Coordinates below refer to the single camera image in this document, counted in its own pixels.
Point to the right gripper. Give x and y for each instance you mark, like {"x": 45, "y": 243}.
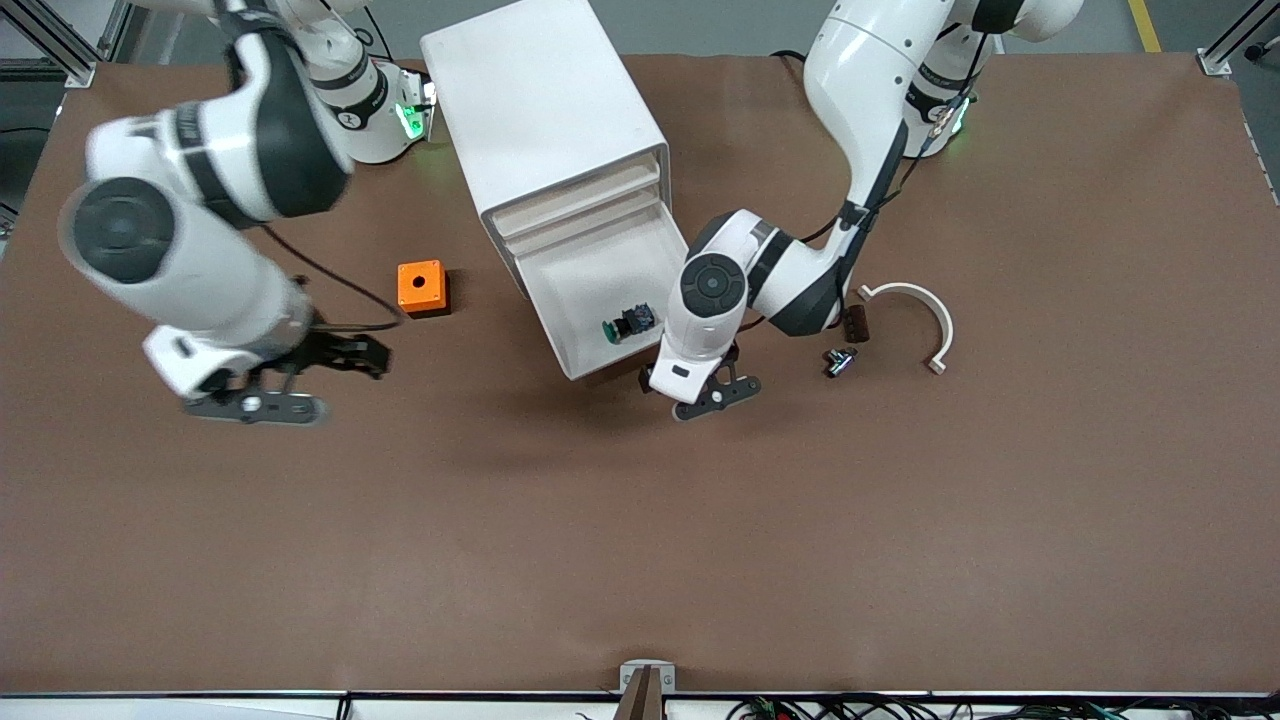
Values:
{"x": 338, "y": 350}

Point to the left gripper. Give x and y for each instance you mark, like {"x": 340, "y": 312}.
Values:
{"x": 644, "y": 378}

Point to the green push button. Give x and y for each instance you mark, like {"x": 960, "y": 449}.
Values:
{"x": 630, "y": 323}

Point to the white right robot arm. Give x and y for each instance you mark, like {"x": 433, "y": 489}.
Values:
{"x": 170, "y": 270}

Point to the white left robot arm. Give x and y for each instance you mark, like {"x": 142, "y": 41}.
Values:
{"x": 860, "y": 60}

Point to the white drawer cabinet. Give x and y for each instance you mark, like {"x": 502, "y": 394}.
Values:
{"x": 540, "y": 100}

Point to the brown terminal block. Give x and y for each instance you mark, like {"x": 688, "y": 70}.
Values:
{"x": 858, "y": 325}

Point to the white table edge strip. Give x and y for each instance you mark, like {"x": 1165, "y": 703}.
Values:
{"x": 200, "y": 708}

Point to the silver key switch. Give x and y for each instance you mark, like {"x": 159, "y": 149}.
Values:
{"x": 840, "y": 361}

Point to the orange button enclosure box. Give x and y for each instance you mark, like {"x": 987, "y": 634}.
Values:
{"x": 420, "y": 285}

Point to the white curved plastic bracket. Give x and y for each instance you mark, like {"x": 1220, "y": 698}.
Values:
{"x": 935, "y": 310}

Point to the grey metal edge bracket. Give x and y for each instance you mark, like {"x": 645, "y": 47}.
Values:
{"x": 630, "y": 675}

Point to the aluminium frame profile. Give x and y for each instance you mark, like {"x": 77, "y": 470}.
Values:
{"x": 50, "y": 40}
{"x": 1240, "y": 35}

